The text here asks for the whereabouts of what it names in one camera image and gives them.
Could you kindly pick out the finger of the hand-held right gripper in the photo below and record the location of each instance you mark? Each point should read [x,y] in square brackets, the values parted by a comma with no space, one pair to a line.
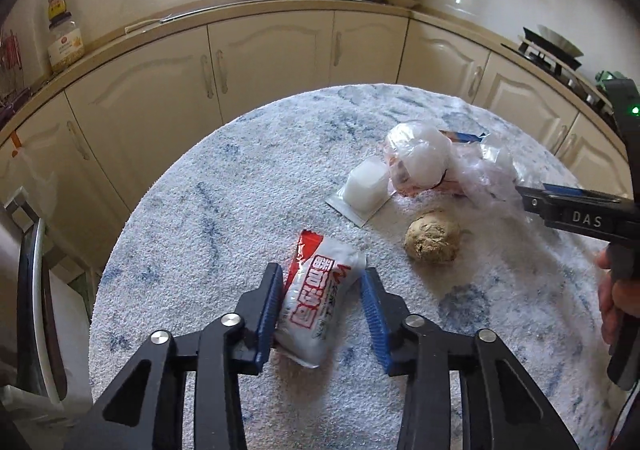
[532,204]
[565,190]

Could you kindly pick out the clear plastic bag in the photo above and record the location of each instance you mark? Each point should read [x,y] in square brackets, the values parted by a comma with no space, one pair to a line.
[415,155]

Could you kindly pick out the white red-printed snack packet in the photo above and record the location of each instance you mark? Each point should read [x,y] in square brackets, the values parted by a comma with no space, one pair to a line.
[320,300]

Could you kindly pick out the cream kitchen cabinet unit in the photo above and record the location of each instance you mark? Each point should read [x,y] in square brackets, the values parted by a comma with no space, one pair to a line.
[150,95]

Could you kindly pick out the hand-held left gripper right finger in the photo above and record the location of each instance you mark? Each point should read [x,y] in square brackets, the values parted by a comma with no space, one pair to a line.
[377,325]

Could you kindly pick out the white cup on packet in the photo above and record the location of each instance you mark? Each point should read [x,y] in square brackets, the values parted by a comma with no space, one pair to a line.
[365,190]

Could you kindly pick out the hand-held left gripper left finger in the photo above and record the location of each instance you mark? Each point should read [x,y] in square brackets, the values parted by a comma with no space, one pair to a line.
[267,320]

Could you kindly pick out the blue-edged wrapper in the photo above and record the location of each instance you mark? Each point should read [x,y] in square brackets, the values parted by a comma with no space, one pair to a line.
[462,136]

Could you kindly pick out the clear jar with yellow contents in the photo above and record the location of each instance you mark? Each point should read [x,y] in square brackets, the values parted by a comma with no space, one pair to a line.
[65,50]

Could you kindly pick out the yellow-labelled tin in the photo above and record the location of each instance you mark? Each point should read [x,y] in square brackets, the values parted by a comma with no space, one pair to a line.
[57,5]

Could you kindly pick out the person's right hand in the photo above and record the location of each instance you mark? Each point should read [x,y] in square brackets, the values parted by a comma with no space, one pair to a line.
[607,300]

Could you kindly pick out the brown round bun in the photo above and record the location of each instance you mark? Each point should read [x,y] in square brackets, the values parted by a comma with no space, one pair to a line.
[432,235]

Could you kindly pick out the dark metal-trimmed appliance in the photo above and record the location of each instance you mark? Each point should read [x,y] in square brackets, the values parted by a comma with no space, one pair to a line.
[30,310]

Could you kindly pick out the round table with patterned cloth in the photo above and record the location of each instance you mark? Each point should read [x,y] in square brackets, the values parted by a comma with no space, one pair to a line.
[225,210]

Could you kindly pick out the black gas stove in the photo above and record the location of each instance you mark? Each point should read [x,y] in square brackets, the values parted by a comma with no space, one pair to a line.
[565,65]

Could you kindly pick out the translucent hanging plastic bag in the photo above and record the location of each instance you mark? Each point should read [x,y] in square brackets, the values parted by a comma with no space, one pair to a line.
[35,170]

